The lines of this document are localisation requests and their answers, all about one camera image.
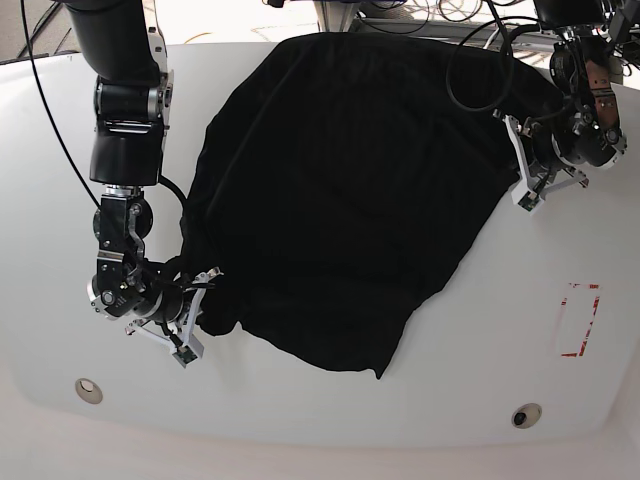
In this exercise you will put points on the right table grommet hole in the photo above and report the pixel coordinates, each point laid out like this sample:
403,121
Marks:
526,416

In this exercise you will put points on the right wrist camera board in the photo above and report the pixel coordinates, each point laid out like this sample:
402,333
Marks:
188,353

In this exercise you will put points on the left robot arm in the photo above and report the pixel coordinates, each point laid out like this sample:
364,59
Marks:
587,128

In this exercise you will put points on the left table grommet hole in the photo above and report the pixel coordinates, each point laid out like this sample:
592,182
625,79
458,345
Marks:
88,391

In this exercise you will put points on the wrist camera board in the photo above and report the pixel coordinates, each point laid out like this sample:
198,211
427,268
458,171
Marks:
526,199
188,353

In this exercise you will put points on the black t-shirt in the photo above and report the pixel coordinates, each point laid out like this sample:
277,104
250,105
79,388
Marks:
343,182

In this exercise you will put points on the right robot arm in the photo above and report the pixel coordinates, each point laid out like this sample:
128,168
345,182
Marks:
124,45

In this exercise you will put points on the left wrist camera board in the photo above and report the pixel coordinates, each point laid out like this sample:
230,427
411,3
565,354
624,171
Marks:
526,199

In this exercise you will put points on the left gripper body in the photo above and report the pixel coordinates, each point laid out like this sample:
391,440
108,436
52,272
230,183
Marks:
541,168

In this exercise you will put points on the table grommet hole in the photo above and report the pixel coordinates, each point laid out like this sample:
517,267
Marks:
88,391
526,416

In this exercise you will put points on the red tape rectangle marking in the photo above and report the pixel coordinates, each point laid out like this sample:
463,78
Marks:
577,314

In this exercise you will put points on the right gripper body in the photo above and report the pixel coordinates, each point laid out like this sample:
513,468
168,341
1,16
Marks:
172,320

